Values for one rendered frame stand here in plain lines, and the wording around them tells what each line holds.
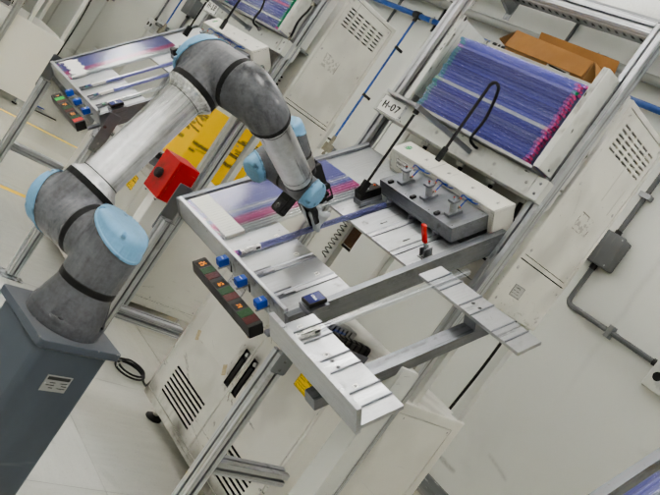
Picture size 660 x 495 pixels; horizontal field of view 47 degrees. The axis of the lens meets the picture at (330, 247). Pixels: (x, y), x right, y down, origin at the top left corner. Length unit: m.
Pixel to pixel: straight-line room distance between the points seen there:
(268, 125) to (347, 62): 1.91
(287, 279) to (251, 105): 0.59
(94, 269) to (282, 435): 0.94
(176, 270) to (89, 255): 2.02
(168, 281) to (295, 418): 1.45
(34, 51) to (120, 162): 4.83
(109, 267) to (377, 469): 1.29
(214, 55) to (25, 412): 0.78
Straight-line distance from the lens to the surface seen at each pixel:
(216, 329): 2.51
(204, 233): 2.21
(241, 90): 1.53
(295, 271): 2.00
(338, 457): 1.74
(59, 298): 1.47
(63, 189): 1.53
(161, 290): 3.48
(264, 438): 2.24
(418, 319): 4.06
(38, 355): 1.46
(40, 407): 1.55
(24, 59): 6.35
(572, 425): 3.55
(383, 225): 2.19
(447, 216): 2.13
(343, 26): 3.40
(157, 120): 1.56
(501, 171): 2.24
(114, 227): 1.43
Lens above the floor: 1.11
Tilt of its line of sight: 6 degrees down
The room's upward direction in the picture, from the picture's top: 35 degrees clockwise
